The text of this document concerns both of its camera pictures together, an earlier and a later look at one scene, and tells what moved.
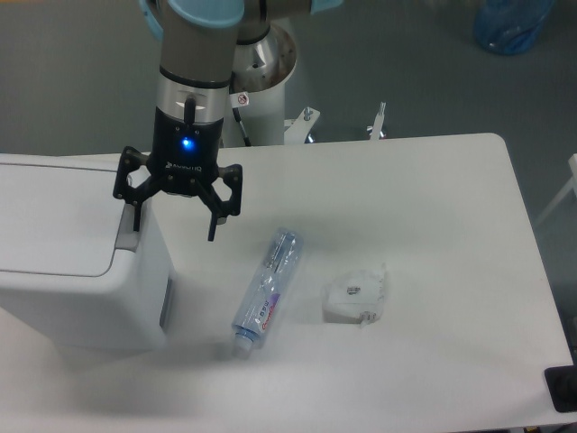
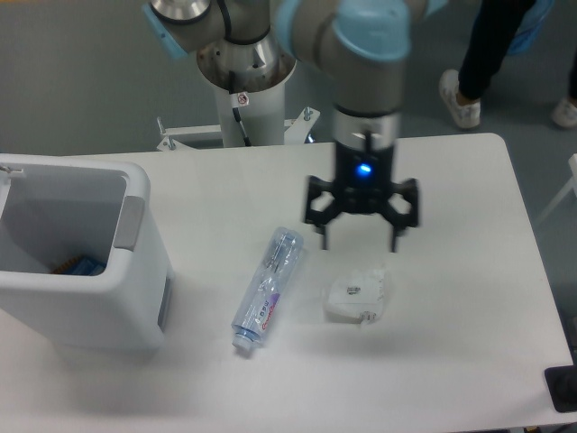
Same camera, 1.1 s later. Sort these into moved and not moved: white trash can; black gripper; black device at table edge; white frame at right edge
Moved: black gripper
Not moved: black device at table edge; white frame at right edge; white trash can
